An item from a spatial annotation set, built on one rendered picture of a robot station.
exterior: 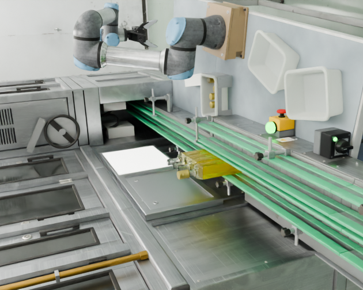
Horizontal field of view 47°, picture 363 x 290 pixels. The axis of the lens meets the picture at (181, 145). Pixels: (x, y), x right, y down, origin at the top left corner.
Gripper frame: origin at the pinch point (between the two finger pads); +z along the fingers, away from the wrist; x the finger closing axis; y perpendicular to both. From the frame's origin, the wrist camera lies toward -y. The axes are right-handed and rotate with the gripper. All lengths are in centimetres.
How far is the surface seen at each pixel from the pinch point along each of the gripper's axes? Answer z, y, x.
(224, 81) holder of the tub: 12, -60, 12
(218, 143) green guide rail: 0, -80, 35
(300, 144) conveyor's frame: 11, -122, 18
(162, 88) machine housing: 8.6, 17.8, 38.6
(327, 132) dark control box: 9, -135, 8
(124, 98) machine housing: -17.0, 17.0, 42.7
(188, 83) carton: 10.2, -21.2, 24.5
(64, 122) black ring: -56, 15, 53
